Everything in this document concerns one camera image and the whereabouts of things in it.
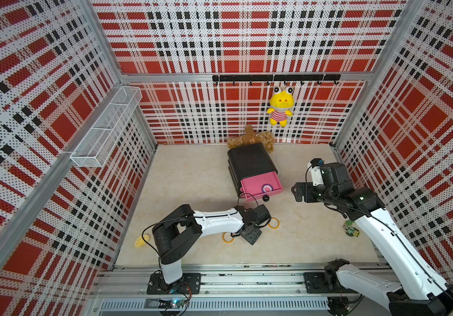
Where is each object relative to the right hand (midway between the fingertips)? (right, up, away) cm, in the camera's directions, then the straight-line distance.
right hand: (306, 188), depth 73 cm
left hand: (-21, -21, +14) cm, 33 cm away
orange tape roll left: (-31, -23, +11) cm, 40 cm away
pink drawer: (-16, -1, +14) cm, 21 cm away
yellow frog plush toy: (-5, +39, +18) cm, 43 cm away
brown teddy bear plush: (-19, +25, +41) cm, 52 cm away
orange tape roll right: (-9, -18, +16) cm, 26 cm away
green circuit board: (-50, -41, -3) cm, 65 cm away
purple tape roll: (-12, -1, +14) cm, 19 cm away
